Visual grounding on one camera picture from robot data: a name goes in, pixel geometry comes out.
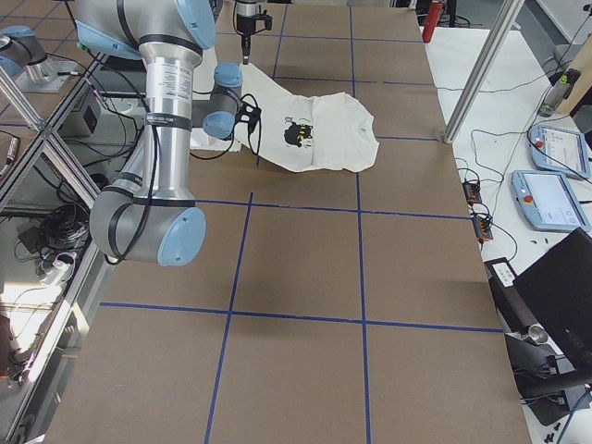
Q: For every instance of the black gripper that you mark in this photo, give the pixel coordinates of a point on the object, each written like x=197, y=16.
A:
x=243, y=24

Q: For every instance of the cream long-sleeve cat shirt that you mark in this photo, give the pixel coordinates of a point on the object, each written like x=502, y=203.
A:
x=302, y=133

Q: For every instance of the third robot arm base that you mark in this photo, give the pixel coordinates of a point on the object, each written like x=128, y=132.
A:
x=28, y=65

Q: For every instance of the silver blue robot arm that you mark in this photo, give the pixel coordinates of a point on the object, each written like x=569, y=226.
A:
x=148, y=213
x=249, y=19

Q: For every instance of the red cylinder tube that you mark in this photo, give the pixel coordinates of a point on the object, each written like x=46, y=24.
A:
x=431, y=20

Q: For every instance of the orange electronic module far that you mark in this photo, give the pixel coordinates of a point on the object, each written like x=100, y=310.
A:
x=471, y=190

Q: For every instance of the orange electronic module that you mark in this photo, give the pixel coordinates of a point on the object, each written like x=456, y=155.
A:
x=482, y=226
x=471, y=190

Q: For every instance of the orange electronic module near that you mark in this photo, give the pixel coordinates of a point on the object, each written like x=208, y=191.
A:
x=482, y=226

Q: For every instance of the far blue teach pendant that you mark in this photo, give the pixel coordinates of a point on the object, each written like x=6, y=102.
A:
x=562, y=150

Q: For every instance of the blue teach pendant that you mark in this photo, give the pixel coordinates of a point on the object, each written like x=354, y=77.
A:
x=562, y=150
x=547, y=201

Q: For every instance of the near blue teach pendant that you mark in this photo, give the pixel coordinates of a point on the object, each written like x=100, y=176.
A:
x=547, y=201

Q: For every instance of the black laptop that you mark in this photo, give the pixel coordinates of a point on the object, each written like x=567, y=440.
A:
x=557, y=291

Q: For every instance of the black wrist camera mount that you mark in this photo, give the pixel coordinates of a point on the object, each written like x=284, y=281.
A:
x=250, y=113

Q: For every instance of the aluminium frame post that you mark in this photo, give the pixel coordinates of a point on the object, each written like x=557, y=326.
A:
x=489, y=51

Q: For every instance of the aluminium frame rack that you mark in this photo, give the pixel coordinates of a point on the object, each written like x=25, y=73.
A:
x=55, y=147

